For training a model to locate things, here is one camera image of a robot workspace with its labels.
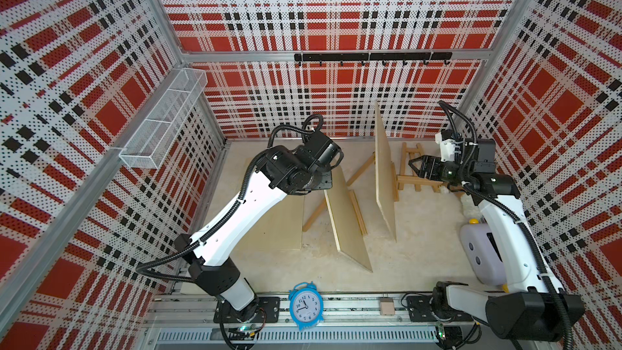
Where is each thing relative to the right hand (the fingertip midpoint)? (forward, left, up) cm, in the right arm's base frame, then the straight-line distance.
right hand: (420, 164), depth 75 cm
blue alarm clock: (-35, +36, -25) cm, 56 cm away
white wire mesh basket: (+16, +97, -6) cm, 99 cm away
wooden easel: (-3, +18, -24) cm, 30 cm away
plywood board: (-9, +48, -28) cm, 56 cm away
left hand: (-7, +30, +3) cm, 31 cm away
